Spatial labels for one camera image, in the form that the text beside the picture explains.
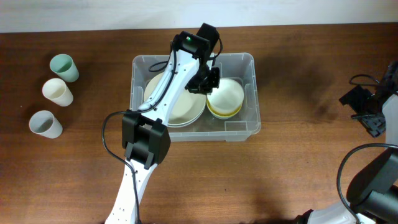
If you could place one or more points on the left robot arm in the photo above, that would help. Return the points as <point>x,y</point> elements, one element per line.
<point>145,137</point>

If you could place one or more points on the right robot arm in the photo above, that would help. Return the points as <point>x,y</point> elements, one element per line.
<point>372,194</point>

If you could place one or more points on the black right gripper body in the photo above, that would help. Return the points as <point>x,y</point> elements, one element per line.
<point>361,101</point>

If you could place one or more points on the grey plastic cup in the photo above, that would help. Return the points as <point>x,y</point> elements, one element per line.
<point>44,123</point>

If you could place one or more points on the yellow small bowl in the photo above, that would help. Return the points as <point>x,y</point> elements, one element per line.
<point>213,111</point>

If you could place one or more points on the mint green small bowl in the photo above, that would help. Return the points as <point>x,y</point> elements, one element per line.
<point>221,116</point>

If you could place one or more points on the clear plastic storage bin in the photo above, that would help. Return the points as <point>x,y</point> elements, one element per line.
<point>236,66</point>

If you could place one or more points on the cream plastic cup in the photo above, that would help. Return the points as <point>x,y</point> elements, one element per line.
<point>56,90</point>

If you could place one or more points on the white small bowl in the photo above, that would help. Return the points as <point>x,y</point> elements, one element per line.
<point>227,97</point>

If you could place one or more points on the beige plate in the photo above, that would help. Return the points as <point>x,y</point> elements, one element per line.
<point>188,101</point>

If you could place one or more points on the cream plate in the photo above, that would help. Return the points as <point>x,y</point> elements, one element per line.
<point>185,119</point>

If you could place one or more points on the green plastic cup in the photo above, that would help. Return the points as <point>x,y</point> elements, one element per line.
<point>64,66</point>

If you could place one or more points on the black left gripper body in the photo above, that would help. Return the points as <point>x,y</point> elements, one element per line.
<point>205,78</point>

